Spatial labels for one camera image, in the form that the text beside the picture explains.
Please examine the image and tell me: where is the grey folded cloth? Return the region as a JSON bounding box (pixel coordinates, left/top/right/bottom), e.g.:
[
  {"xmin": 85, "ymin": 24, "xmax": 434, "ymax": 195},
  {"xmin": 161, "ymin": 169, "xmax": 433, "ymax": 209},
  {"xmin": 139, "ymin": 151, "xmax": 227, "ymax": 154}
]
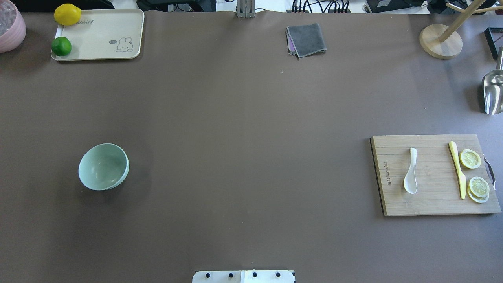
[{"xmin": 286, "ymin": 23, "xmax": 327, "ymax": 59}]

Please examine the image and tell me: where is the wooden mug tree stand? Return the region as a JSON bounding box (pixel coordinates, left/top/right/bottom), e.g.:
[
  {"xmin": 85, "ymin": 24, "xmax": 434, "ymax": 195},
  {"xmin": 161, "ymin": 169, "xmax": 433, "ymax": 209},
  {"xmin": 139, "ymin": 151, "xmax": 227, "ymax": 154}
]
[{"xmin": 420, "ymin": 0, "xmax": 503, "ymax": 60}]

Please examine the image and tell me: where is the cream rabbit tray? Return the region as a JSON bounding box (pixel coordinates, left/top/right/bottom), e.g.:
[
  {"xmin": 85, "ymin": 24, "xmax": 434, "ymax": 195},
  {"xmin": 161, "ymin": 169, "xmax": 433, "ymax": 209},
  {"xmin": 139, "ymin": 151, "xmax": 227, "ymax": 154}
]
[{"xmin": 51, "ymin": 9, "xmax": 145, "ymax": 61}]

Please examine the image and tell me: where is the pink folded cloth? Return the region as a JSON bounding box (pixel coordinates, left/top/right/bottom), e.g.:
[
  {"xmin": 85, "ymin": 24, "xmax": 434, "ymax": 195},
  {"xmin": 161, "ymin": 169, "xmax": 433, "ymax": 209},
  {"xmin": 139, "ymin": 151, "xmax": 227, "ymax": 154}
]
[{"xmin": 285, "ymin": 31, "xmax": 297, "ymax": 56}]

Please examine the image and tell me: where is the lower lemon slice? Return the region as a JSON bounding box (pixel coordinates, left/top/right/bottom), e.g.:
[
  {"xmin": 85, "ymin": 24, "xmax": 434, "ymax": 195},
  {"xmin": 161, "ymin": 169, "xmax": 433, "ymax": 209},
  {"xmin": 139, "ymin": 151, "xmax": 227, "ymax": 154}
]
[{"xmin": 468, "ymin": 176, "xmax": 489, "ymax": 198}]

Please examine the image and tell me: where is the white ceramic spoon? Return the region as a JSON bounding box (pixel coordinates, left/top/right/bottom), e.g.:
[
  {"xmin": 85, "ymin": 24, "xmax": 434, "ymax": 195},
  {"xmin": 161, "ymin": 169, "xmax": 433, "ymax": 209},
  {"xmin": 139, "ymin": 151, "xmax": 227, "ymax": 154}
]
[{"xmin": 404, "ymin": 147, "xmax": 417, "ymax": 195}]

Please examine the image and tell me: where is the yellow lemon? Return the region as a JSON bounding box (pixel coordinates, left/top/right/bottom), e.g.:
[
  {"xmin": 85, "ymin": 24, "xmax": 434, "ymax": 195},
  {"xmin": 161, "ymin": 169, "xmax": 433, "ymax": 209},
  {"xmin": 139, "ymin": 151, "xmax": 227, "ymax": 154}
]
[{"xmin": 53, "ymin": 3, "xmax": 82, "ymax": 26}]

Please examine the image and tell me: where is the green lime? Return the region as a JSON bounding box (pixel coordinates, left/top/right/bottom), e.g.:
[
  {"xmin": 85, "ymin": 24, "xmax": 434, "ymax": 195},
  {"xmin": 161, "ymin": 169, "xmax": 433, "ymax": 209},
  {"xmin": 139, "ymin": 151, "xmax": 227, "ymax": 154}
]
[{"xmin": 51, "ymin": 37, "xmax": 72, "ymax": 56}]

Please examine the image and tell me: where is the yellow plastic knife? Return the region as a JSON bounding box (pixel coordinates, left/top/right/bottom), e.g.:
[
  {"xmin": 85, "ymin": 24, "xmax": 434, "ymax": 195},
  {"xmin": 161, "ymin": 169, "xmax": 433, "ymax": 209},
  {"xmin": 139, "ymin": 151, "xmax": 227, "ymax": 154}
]
[{"xmin": 448, "ymin": 140, "xmax": 467, "ymax": 200}]

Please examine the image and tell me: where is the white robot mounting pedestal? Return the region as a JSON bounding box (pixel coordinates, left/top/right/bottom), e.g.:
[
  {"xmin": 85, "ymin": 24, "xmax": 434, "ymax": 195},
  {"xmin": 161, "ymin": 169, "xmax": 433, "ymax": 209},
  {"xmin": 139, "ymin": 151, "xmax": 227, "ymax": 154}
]
[{"xmin": 192, "ymin": 269, "xmax": 296, "ymax": 283}]

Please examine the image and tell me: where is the metal scoop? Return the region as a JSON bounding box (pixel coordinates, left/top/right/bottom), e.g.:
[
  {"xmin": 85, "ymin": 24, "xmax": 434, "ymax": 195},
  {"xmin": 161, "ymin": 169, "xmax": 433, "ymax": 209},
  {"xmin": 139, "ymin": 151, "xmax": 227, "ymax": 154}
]
[{"xmin": 483, "ymin": 47, "xmax": 503, "ymax": 115}]

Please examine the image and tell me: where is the bamboo cutting board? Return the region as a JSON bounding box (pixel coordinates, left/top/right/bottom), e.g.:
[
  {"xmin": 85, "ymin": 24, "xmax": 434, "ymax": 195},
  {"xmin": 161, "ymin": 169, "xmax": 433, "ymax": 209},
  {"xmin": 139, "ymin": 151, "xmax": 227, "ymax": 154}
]
[{"xmin": 371, "ymin": 134, "xmax": 501, "ymax": 216}]

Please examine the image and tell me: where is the light green bowl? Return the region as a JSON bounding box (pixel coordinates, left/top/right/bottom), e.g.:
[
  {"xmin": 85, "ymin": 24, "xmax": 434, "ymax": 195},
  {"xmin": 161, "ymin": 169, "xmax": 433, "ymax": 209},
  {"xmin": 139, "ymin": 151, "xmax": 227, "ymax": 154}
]
[{"xmin": 78, "ymin": 143, "xmax": 130, "ymax": 191}]

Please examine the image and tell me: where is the pink ice bowl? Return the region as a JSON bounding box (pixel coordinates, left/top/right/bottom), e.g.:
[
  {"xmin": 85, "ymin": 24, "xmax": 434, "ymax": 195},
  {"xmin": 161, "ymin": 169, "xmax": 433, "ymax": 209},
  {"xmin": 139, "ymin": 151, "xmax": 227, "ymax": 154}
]
[{"xmin": 0, "ymin": 0, "xmax": 26, "ymax": 53}]

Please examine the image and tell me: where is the upper lemon slice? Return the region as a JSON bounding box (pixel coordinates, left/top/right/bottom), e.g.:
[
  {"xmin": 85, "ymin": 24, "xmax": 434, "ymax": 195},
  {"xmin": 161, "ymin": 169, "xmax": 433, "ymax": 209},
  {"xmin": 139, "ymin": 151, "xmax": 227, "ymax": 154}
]
[{"xmin": 459, "ymin": 149, "xmax": 481, "ymax": 169}]

